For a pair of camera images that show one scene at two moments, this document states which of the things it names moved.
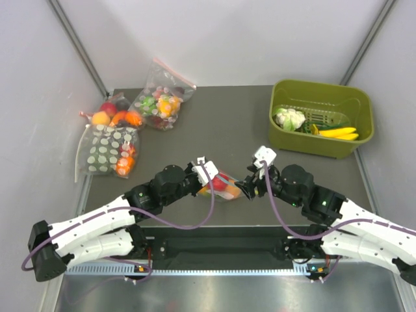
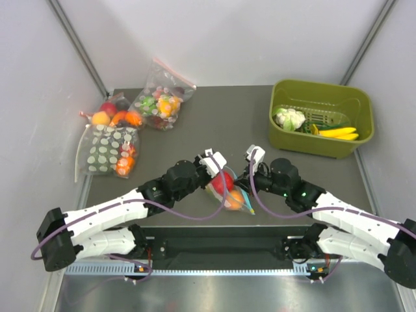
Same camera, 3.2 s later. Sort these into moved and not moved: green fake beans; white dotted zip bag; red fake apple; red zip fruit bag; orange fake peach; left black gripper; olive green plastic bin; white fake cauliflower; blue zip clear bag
Moved: blue zip clear bag; orange fake peach; red fake apple
Not moved: white dotted zip bag; white fake cauliflower; left black gripper; green fake beans; red zip fruit bag; olive green plastic bin
